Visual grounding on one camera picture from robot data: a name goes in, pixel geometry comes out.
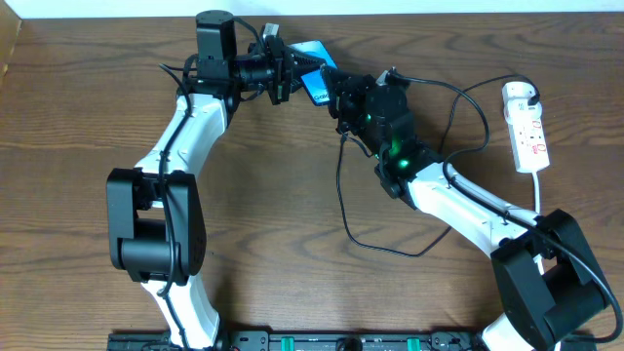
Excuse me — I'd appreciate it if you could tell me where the blue screen Galaxy smartphone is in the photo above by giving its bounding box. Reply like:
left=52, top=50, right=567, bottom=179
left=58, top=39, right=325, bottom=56
left=290, top=40, right=336, bottom=106

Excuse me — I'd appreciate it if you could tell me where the white power strip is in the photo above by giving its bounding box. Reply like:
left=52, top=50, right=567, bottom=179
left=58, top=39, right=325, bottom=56
left=505, top=110, right=550, bottom=174

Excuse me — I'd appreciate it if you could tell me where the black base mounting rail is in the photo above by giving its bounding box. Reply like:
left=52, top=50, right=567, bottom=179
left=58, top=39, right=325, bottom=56
left=106, top=330, right=597, bottom=351

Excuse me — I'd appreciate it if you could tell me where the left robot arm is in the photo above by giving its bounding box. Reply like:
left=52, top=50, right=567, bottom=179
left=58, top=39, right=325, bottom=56
left=106, top=10, right=332, bottom=350

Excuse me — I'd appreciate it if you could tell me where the white power strip cord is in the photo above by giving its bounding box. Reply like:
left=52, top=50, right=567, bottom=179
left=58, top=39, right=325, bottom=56
left=531, top=171, right=563, bottom=351

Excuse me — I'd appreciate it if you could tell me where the white USB charger plug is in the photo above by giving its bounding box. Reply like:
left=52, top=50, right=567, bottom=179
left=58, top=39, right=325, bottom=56
left=501, top=81, right=542, bottom=117

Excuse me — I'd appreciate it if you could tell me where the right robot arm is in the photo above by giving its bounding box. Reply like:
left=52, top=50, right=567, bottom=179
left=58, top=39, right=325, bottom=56
left=321, top=66, right=623, bottom=350

